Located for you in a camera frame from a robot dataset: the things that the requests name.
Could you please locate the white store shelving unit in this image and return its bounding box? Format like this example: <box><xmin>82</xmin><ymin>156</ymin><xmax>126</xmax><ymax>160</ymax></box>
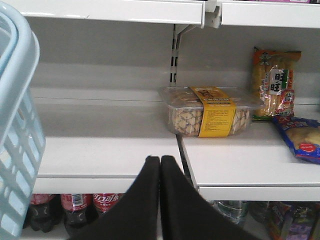
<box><xmin>9</xmin><ymin>0</ymin><xmax>320</xmax><ymax>202</ymax></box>

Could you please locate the blue snack bag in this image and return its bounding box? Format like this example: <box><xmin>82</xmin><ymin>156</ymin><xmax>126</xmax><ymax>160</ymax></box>
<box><xmin>272</xmin><ymin>115</ymin><xmax>320</xmax><ymax>164</ymax></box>

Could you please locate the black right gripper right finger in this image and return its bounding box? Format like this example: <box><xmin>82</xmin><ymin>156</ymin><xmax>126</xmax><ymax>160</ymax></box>
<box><xmin>160</xmin><ymin>155</ymin><xmax>259</xmax><ymax>240</ymax></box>

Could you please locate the coke bottle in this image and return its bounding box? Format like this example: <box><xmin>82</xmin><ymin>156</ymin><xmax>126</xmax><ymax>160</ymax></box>
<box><xmin>60</xmin><ymin>193</ymin><xmax>98</xmax><ymax>237</ymax></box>
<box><xmin>93</xmin><ymin>193</ymin><xmax>124</xmax><ymax>218</ymax></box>
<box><xmin>22</xmin><ymin>193</ymin><xmax>63</xmax><ymax>233</ymax></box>

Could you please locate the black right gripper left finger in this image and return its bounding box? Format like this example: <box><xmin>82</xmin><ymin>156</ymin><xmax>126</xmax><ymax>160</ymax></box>
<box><xmin>69</xmin><ymin>156</ymin><xmax>160</xmax><ymax>240</ymax></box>

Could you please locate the light blue plastic basket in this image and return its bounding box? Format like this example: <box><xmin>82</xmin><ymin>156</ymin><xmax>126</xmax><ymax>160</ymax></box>
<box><xmin>0</xmin><ymin>2</ymin><xmax>46</xmax><ymax>240</ymax></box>

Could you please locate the yellow rice cracker bag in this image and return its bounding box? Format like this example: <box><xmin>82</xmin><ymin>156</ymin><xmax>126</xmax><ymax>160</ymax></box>
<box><xmin>251</xmin><ymin>47</ymin><xmax>302</xmax><ymax>121</ymax></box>

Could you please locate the clear cookie box yellow label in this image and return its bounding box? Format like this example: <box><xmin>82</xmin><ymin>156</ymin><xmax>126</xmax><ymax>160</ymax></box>
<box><xmin>159</xmin><ymin>86</ymin><xmax>263</xmax><ymax>138</ymax></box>

